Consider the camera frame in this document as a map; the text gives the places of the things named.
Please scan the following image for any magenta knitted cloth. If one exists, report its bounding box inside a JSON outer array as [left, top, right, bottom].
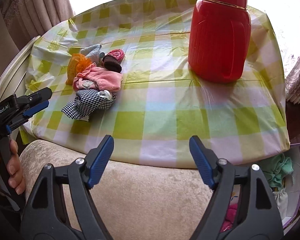
[[221, 203, 238, 232]]

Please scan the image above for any white floral fabric pouch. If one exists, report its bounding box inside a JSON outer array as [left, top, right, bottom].
[[230, 185, 241, 205]]

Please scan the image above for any round sponge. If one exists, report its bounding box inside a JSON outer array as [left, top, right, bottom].
[[65, 53, 92, 85]]

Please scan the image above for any teal green towel cloth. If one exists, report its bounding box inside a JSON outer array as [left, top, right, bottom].
[[258, 153, 293, 190]]

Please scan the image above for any grey drawstring cloth bag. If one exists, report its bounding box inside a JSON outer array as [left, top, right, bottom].
[[273, 188, 288, 220]]

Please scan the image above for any person's left hand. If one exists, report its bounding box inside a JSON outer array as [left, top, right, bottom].
[[7, 139, 26, 195]]

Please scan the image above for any black white gingham pouch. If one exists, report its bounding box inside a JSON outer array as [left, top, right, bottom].
[[61, 89, 116, 121]]

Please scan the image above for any white cardboard box purple rim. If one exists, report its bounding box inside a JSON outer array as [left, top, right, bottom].
[[272, 143, 300, 229]]

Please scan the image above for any pink fleece cloth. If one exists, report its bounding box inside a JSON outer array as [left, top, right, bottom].
[[72, 63, 122, 92]]

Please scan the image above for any grey blue small cloth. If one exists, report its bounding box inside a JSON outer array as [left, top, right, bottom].
[[80, 44, 105, 67]]

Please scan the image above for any dark maroon sock roll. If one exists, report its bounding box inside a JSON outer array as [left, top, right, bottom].
[[103, 55, 122, 73]]

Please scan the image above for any green checked plastic tablecloth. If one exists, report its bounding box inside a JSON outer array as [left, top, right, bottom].
[[20, 0, 290, 168]]

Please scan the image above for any pink rolled sock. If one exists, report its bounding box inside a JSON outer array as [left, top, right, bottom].
[[107, 49, 125, 63]]

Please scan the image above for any beige curtain left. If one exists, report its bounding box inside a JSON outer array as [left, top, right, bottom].
[[0, 0, 74, 48]]

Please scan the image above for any beige velvet cushion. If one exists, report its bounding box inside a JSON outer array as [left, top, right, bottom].
[[19, 139, 241, 240]]

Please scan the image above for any red plastic thermos jug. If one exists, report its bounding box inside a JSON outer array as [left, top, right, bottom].
[[188, 0, 251, 83]]

